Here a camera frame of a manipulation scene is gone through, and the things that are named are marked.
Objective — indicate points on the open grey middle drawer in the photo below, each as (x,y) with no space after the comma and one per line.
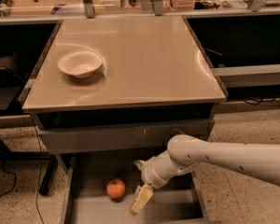
(87,202)

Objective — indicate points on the closed grey top drawer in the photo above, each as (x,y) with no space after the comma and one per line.
(114,137)

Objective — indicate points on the black table leg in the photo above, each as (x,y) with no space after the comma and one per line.
(44,187)

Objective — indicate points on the grey drawer cabinet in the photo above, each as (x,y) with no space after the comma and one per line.
(153,71)

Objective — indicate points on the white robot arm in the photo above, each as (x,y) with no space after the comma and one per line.
(185,152)

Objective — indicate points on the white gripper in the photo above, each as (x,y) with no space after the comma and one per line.
(151,172)

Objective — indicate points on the orange fruit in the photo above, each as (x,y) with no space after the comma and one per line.
(115,188)

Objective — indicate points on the white paper bowl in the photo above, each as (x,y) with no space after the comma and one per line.
(80,63)

